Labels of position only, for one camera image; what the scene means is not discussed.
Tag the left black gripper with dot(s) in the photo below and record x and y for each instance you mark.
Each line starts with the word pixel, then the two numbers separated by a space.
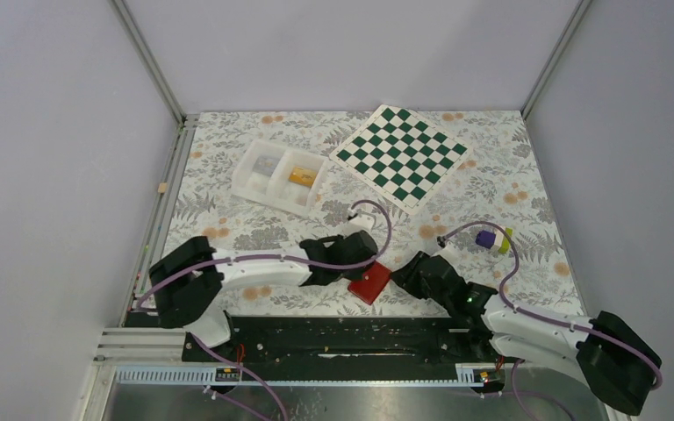
pixel 356 274

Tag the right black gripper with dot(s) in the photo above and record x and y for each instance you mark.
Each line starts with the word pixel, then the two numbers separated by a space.
pixel 408 274

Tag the red leather card holder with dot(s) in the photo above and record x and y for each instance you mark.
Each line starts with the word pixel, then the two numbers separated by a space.
pixel 371 284

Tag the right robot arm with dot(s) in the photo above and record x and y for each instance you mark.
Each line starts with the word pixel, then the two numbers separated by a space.
pixel 604 353

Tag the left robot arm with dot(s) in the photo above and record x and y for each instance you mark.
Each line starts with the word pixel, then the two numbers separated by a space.
pixel 185 283

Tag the orange card box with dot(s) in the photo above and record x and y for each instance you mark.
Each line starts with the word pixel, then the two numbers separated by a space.
pixel 303 176

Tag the purple white green block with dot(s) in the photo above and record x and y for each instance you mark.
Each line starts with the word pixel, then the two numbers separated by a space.
pixel 494 240

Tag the green white chessboard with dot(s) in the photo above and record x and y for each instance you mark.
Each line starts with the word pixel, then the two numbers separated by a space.
pixel 402 156

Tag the white plastic divided tray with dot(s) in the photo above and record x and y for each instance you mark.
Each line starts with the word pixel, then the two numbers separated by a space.
pixel 276 191

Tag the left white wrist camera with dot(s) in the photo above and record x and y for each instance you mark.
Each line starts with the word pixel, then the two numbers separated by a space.
pixel 359 222

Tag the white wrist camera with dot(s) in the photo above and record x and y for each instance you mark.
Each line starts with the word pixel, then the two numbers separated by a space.
pixel 359 222
pixel 447 250

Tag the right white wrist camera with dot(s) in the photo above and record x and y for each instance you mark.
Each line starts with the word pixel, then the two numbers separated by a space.
pixel 447 250

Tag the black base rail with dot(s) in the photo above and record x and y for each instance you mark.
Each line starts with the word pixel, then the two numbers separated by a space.
pixel 325 349

